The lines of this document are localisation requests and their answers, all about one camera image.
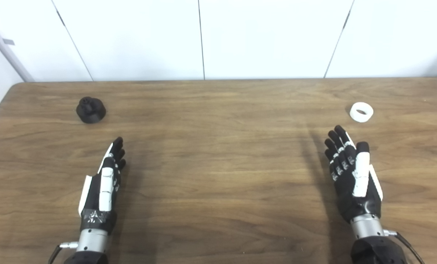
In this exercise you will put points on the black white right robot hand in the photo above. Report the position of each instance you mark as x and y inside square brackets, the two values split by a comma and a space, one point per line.
[350, 187]

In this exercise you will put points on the small grey wall tag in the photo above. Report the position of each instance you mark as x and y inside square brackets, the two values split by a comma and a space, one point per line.
[8, 41]

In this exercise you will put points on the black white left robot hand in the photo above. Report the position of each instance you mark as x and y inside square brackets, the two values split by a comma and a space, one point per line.
[95, 198]

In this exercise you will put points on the round black part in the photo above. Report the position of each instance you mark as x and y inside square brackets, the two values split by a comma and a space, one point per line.
[90, 110]

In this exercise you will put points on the grey wall corner trim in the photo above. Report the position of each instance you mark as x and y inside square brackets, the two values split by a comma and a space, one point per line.
[9, 51]

